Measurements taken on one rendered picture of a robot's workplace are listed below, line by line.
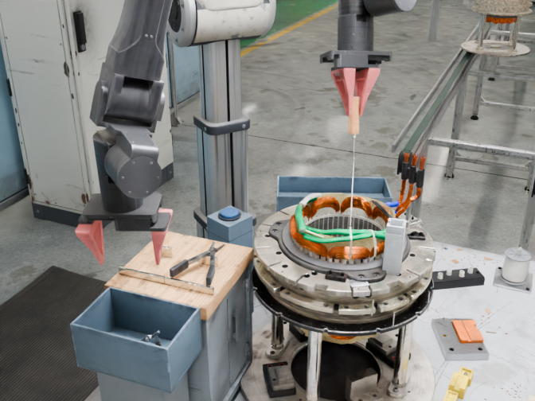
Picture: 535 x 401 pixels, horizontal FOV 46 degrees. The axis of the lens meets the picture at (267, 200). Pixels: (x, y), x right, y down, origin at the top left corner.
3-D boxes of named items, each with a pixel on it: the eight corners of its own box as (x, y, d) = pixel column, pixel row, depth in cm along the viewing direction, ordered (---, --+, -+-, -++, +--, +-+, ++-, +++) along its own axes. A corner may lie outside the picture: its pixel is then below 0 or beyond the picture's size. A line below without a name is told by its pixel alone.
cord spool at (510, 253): (525, 288, 153) (531, 262, 150) (498, 282, 155) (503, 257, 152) (527, 274, 158) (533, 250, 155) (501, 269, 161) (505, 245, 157)
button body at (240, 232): (254, 312, 146) (252, 215, 134) (232, 325, 141) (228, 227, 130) (232, 299, 150) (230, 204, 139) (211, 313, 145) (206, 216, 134)
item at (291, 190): (376, 281, 157) (385, 177, 144) (381, 306, 147) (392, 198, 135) (276, 279, 158) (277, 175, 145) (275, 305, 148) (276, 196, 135)
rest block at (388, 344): (386, 356, 127) (387, 348, 126) (367, 342, 130) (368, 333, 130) (400, 348, 129) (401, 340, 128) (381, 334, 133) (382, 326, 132)
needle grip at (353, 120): (361, 134, 102) (361, 96, 102) (350, 134, 102) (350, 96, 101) (357, 134, 104) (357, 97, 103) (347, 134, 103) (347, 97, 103)
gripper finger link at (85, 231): (130, 275, 90) (123, 219, 86) (81, 275, 91) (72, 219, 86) (140, 251, 97) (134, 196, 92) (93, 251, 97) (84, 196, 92)
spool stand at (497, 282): (530, 294, 152) (538, 258, 147) (492, 286, 155) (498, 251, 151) (533, 275, 159) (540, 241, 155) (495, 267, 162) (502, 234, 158)
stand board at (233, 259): (207, 321, 101) (206, 309, 100) (105, 296, 107) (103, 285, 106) (253, 258, 117) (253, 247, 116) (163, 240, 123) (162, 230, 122)
